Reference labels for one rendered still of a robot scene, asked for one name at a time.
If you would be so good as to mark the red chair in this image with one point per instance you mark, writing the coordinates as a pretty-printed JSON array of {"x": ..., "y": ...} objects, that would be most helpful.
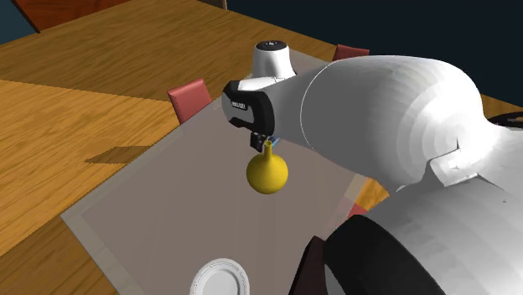
[
  {"x": 190, "y": 100},
  {"x": 350, "y": 52}
]

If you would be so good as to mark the yellow round vase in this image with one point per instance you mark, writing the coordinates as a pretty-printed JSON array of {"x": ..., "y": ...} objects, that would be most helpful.
[{"x": 267, "y": 173}]

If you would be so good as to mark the white plate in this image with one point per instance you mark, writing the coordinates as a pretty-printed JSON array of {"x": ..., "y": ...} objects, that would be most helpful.
[{"x": 220, "y": 280}]

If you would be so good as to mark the grey table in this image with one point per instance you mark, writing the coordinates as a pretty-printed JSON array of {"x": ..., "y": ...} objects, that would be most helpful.
[{"x": 184, "y": 212}]

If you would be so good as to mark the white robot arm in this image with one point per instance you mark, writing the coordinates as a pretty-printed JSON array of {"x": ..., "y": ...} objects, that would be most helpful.
[{"x": 380, "y": 118}]

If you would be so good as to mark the dark robot stand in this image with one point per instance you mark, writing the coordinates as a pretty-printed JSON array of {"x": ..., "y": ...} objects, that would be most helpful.
[{"x": 309, "y": 267}]

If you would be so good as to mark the small blue object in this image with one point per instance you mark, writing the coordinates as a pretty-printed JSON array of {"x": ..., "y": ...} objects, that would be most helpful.
[{"x": 276, "y": 141}]

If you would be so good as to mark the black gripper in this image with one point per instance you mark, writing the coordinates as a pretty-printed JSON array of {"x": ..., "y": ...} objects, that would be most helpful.
[{"x": 258, "y": 141}]

